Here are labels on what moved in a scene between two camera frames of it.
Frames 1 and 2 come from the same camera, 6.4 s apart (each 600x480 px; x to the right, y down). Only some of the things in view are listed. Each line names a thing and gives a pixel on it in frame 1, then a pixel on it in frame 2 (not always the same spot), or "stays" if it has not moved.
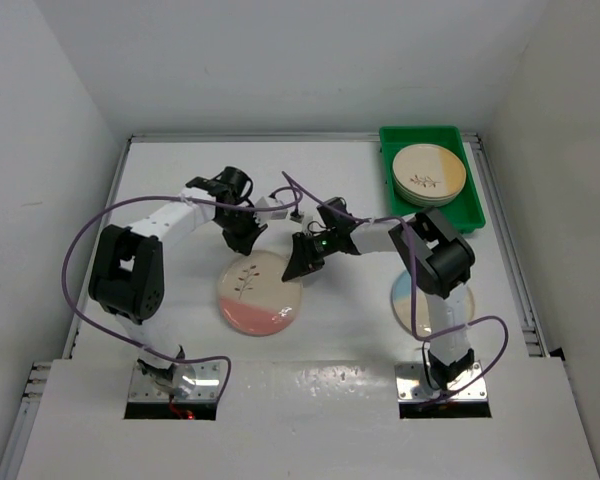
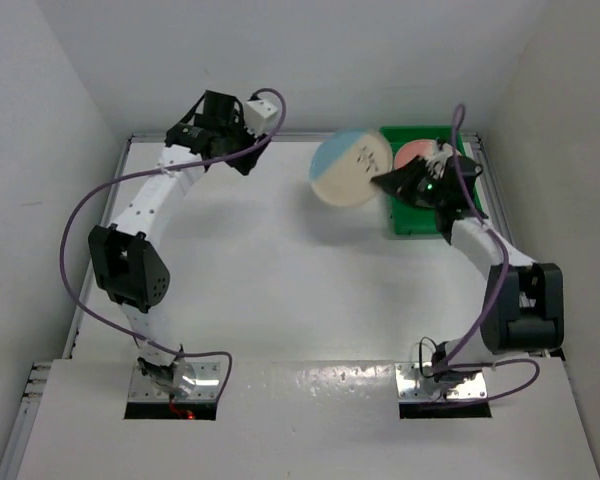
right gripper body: [325, 246] → [432, 193]
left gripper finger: [247, 249] → [248, 161]
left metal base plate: [206, 388] stays
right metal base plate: [412, 384] stays
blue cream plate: [401, 303] → [343, 164]
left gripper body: [238, 220] → [237, 135]
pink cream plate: [253, 298] → [407, 150]
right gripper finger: [302, 257] → [401, 179]
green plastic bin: [466, 212] stays
